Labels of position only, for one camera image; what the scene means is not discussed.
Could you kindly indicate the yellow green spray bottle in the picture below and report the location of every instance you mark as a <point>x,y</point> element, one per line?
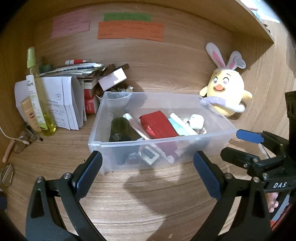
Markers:
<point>37,95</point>

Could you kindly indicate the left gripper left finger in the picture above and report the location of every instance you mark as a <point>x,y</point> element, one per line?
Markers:
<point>76,187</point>

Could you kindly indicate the pink sticky note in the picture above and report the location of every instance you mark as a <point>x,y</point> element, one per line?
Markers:
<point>70,23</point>

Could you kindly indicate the person's right hand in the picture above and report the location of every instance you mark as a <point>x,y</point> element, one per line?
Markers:
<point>271,199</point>

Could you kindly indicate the red foil packet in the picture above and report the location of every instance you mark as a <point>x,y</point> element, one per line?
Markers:
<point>157,125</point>

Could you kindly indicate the pink squeeze tube white cap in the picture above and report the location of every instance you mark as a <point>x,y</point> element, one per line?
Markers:
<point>136,126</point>

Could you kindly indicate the beige sunscreen bottle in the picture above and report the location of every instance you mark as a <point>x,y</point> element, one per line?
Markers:
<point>29,114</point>

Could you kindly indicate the folded white paper leaflet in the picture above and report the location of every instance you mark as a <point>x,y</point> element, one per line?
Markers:
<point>65,101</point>

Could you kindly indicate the clear plastic storage bin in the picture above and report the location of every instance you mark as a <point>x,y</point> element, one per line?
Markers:
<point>140,154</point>

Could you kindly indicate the orange sticky note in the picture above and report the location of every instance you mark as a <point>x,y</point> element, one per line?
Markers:
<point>131,29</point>

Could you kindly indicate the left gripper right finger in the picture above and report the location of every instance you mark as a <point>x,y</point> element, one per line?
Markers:
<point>220,189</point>

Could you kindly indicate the white tape roll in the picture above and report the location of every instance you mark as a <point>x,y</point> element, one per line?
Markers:
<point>196,122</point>

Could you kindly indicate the red white marker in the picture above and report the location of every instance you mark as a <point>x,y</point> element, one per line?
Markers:
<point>75,61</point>

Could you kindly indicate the mint green long tube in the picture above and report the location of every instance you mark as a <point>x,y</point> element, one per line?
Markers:
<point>185,126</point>

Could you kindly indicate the dark green jar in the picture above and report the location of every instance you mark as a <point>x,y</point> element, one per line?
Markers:
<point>120,130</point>

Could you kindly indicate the yellow chick plush toy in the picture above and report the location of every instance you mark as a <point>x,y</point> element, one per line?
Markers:
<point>225,89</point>

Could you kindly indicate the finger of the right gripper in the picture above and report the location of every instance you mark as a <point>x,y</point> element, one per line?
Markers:
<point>251,163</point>
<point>267,139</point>

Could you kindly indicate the small white pink box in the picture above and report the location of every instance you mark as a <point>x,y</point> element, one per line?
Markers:
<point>112,79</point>

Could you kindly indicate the green sticky note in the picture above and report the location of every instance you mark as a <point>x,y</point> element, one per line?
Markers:
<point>125,16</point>

